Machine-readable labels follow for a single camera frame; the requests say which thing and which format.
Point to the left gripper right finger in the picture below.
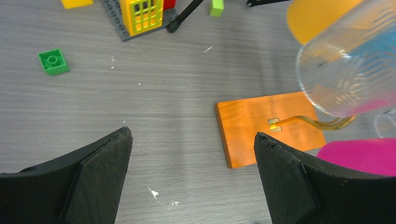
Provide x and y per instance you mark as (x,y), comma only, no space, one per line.
(302,189)

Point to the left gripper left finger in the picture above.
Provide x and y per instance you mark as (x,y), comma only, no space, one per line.
(80,187)

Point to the gold wine glass rack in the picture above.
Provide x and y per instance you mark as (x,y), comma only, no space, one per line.
(289,118)

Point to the pink plastic goblet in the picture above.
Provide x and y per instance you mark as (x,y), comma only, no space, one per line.
(375,156)

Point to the tall clear flute glass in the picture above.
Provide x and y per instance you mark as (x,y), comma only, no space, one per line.
(385,124)

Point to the clear stemless wine glass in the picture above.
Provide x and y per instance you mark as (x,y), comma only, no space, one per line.
(341,85)

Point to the blue plastic goblet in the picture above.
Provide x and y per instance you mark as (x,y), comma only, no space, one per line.
(382,45)

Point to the orange plastic goblet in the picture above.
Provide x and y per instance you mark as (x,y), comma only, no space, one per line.
(307,18)

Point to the dark green toy block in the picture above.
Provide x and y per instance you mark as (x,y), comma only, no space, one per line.
(53,62)

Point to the yellow toy block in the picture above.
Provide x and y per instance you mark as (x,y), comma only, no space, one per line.
(140,16)

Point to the black music stand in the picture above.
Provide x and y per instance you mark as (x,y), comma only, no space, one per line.
(174,24)

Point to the small yellow toy brick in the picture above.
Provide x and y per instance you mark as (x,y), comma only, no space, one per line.
(69,4)

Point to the red toy block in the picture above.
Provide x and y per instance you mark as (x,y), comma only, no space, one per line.
(169,4)

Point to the small green toy cube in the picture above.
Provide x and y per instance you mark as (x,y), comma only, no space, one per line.
(216,8)

